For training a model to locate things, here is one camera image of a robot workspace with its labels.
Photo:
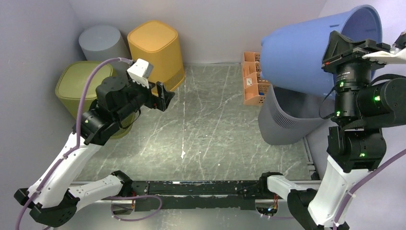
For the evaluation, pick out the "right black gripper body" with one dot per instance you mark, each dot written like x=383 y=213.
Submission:
x=352 y=70

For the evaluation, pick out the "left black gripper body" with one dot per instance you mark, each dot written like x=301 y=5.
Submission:
x=152 y=100

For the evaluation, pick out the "blue plastic bin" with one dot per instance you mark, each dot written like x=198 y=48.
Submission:
x=291 y=56

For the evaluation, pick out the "yellow mesh bin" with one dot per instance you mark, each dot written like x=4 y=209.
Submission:
x=159 y=44

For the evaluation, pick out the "light grey plastic bin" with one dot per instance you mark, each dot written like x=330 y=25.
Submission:
x=102 y=42

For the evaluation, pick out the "dark grey mesh bin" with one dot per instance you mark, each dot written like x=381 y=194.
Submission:
x=288 y=116

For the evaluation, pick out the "olive green mesh bin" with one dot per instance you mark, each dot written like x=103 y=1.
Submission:
x=72 y=81

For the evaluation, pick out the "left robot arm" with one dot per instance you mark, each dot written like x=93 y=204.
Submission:
x=52 y=200

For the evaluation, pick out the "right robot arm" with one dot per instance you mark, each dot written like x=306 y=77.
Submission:
x=356 y=146

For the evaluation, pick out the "orange mesh file organizer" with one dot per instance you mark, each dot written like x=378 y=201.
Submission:
x=255 y=87

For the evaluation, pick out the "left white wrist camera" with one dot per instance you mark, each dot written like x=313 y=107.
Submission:
x=140 y=71

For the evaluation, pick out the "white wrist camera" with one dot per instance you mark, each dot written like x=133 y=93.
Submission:
x=396 y=55
x=140 y=71

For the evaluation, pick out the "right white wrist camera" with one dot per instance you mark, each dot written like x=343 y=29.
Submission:
x=396 y=55

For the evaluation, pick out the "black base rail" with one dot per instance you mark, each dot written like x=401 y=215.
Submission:
x=241 y=194

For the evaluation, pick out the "aluminium frame rail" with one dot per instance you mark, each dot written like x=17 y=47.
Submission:
x=304 y=203

